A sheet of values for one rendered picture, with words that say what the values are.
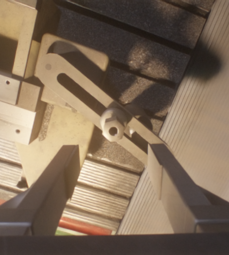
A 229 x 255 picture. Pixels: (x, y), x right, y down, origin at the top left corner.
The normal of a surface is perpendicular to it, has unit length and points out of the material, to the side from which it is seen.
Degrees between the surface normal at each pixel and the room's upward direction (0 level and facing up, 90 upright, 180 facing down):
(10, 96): 0
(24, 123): 0
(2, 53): 0
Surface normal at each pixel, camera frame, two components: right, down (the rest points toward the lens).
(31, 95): 0.00, 0.26
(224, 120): -0.83, -0.14
